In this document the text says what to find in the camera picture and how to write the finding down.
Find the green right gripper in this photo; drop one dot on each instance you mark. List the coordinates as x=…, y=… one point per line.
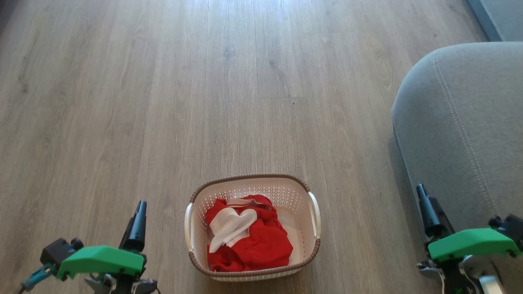
x=470, y=243

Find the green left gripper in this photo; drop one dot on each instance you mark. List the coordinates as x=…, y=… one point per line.
x=102, y=259

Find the red and white garment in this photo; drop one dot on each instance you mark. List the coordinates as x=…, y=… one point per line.
x=261, y=245

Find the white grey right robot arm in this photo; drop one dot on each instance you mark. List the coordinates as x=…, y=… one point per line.
x=488, y=285

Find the grey fabric sofa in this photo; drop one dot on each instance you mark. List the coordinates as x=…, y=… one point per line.
x=461, y=122

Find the cream plastic laundry basket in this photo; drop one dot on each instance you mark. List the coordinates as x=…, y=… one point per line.
x=300, y=228

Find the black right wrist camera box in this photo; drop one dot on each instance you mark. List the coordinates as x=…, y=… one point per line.
x=510, y=228

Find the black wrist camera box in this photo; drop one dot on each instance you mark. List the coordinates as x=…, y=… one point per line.
x=510, y=228
x=57, y=250

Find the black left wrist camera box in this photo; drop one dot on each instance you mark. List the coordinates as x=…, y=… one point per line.
x=57, y=250

